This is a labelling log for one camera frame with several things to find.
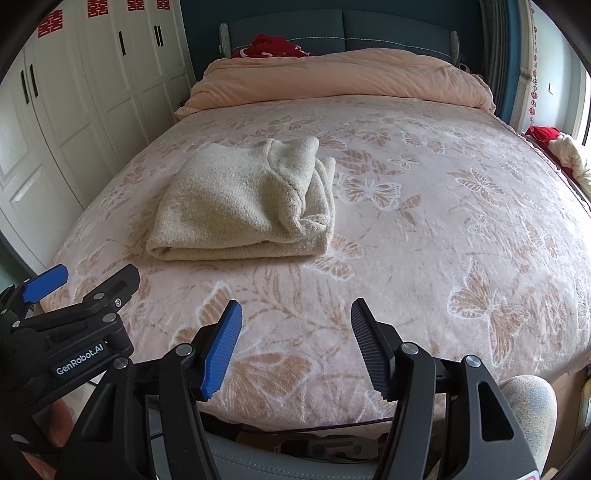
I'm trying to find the small red cloth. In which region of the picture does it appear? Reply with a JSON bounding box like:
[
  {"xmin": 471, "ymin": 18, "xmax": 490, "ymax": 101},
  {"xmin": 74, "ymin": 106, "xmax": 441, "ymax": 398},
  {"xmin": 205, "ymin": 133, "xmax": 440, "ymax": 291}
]
[{"xmin": 526, "ymin": 126, "xmax": 561, "ymax": 144}]

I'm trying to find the peach duvet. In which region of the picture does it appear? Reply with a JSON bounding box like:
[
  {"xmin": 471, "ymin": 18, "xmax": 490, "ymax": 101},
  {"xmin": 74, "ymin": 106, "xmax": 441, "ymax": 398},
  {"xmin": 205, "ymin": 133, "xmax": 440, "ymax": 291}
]
[{"xmin": 174, "ymin": 52, "xmax": 495, "ymax": 121}]

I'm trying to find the person's left hand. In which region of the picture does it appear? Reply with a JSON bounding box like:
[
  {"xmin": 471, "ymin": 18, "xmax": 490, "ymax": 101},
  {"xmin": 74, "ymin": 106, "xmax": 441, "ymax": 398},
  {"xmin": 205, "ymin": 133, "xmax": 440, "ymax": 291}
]
[{"xmin": 23, "ymin": 400, "xmax": 82, "ymax": 480}]

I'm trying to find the pink butterfly print blanket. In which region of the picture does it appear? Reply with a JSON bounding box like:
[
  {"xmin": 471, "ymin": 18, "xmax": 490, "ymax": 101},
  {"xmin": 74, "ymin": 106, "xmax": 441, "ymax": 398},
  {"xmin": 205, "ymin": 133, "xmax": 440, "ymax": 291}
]
[{"xmin": 41, "ymin": 95, "xmax": 591, "ymax": 439}]

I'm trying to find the person's grey speckled trouser leg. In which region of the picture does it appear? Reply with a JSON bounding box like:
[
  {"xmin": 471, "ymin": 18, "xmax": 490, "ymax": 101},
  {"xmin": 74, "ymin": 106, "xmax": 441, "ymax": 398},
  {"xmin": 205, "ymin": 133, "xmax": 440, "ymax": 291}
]
[{"xmin": 501, "ymin": 375, "xmax": 559, "ymax": 480}]

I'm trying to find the white wardrobe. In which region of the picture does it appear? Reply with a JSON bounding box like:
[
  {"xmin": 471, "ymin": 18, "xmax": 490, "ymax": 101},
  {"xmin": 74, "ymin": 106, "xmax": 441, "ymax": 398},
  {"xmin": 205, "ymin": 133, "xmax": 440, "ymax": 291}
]
[{"xmin": 0, "ymin": 0, "xmax": 195, "ymax": 278}]

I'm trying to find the teal padded headboard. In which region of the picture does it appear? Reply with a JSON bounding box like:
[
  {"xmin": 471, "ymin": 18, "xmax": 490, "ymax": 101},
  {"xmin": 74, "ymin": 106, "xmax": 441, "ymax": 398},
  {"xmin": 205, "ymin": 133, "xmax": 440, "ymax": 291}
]
[{"xmin": 218, "ymin": 9, "xmax": 460, "ymax": 63}]

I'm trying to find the cream knotted cloth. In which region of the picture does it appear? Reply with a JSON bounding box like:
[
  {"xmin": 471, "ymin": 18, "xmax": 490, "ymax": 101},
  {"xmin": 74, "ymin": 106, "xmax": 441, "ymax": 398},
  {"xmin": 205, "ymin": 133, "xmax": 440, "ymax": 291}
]
[{"xmin": 547, "ymin": 131, "xmax": 591, "ymax": 185}]

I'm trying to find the white fuzzy knit cardigan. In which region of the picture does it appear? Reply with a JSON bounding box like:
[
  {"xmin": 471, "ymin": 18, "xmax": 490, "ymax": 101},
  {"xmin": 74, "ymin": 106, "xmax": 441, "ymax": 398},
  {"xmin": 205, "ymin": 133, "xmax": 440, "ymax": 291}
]
[{"xmin": 147, "ymin": 136, "xmax": 337, "ymax": 261}]

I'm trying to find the pink bead string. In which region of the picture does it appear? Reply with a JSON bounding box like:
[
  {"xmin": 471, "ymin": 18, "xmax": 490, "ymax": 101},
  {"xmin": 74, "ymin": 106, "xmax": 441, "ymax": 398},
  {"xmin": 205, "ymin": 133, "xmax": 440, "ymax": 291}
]
[{"xmin": 529, "ymin": 28, "xmax": 541, "ymax": 134}]

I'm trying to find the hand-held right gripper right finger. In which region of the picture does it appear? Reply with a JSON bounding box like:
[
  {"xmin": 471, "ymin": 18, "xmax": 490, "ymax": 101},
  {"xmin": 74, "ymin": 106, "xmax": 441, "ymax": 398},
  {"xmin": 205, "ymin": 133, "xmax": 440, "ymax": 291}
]
[{"xmin": 351, "ymin": 298, "xmax": 539, "ymax": 480}]

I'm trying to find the grey pleated curtain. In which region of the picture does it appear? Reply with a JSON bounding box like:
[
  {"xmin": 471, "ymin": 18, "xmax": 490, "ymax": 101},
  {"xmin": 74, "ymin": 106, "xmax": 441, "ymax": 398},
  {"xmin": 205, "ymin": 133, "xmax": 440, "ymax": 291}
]
[{"xmin": 480, "ymin": 0, "xmax": 536, "ymax": 134}]

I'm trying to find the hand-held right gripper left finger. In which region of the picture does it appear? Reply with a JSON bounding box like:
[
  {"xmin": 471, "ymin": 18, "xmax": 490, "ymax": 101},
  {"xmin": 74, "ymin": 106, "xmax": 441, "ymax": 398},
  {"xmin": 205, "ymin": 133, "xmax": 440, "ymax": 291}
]
[{"xmin": 76, "ymin": 300, "xmax": 243, "ymax": 480}]

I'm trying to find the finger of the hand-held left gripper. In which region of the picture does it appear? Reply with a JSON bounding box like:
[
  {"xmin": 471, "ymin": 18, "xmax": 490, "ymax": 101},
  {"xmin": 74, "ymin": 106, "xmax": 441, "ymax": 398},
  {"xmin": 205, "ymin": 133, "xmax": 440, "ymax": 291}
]
[
  {"xmin": 0, "ymin": 265, "xmax": 69, "ymax": 324},
  {"xmin": 11, "ymin": 265, "xmax": 140, "ymax": 344}
]

